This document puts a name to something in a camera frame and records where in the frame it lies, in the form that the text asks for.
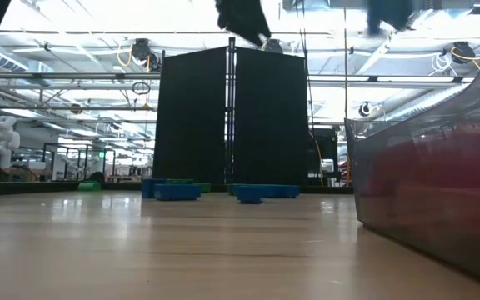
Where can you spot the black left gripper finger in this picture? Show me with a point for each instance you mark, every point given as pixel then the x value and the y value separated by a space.
pixel 244 18

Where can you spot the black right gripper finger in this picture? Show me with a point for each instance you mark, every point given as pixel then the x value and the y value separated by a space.
pixel 390 12

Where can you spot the thin vertical metal pole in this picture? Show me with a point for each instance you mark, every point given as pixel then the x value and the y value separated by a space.
pixel 346 83

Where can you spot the black fabric partition panel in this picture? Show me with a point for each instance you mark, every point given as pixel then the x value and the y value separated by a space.
pixel 190 116
pixel 271 116

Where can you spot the black cabinet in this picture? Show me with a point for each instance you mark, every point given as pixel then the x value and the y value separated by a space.
pixel 327 143

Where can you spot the red shelf clutter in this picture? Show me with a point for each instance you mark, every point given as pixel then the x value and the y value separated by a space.
pixel 344 166

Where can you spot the white box device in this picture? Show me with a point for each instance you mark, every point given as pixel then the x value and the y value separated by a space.
pixel 327 166

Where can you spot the transparent grey plastic bin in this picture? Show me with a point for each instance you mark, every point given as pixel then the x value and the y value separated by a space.
pixel 431 187

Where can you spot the white humanoid robot figure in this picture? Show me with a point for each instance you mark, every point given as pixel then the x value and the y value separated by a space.
pixel 2 139

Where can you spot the black partition post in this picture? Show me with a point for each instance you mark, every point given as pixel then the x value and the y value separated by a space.
pixel 232 83

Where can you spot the black metal rack frame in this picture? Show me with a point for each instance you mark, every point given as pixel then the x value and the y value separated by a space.
pixel 69 144

